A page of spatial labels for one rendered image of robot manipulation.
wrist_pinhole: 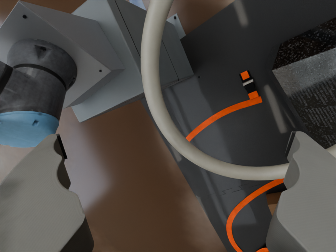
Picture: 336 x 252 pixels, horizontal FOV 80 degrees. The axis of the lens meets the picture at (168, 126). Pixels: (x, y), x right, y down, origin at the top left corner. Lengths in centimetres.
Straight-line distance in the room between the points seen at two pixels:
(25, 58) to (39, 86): 11
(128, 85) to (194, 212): 155
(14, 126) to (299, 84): 94
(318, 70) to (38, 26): 90
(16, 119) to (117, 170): 172
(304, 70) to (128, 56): 66
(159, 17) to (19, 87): 39
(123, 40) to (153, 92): 51
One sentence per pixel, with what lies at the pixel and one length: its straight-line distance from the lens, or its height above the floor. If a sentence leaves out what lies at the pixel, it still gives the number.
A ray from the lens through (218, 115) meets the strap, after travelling 160.
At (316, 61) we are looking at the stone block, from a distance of 90.
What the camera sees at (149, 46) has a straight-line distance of 33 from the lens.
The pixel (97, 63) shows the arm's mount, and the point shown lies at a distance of 73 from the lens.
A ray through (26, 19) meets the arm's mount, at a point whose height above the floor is 113.
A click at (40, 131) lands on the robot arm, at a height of 123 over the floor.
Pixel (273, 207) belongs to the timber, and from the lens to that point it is 179.
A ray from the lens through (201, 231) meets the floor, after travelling 224.
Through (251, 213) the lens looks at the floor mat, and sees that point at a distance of 199.
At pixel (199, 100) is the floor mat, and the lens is 160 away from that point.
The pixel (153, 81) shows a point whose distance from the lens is 34.
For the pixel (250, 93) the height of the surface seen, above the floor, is 7.
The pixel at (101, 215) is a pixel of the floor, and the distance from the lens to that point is 272.
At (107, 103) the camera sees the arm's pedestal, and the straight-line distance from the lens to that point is 90.
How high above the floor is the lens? 156
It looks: 64 degrees down
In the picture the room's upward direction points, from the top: 132 degrees counter-clockwise
